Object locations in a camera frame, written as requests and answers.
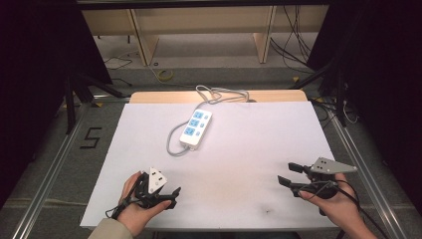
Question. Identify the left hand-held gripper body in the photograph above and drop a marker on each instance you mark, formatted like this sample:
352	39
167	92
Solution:
156	179

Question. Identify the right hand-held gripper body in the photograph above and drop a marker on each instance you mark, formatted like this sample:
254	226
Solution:
326	166

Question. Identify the white power strip blue sockets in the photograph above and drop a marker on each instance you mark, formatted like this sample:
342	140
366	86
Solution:
195	128

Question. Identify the person's left hand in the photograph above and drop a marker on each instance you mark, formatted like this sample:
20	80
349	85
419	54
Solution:
136	215

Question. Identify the person's right hand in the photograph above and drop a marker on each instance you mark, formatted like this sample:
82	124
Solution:
341	207

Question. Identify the white board table cover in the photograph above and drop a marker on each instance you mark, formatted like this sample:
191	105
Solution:
239	166

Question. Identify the black metal stand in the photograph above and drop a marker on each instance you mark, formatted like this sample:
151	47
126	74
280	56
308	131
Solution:
340	99
70	106

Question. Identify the light wooden table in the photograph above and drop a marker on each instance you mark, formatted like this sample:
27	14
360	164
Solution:
166	97

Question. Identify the black curtain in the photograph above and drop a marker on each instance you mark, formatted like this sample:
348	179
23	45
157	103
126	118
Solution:
36	83
384	83

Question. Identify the aluminium floor rail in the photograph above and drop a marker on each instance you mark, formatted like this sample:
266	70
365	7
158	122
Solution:
49	172
368	179

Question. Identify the beige wooden desk frame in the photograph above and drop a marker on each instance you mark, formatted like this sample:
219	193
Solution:
199	20

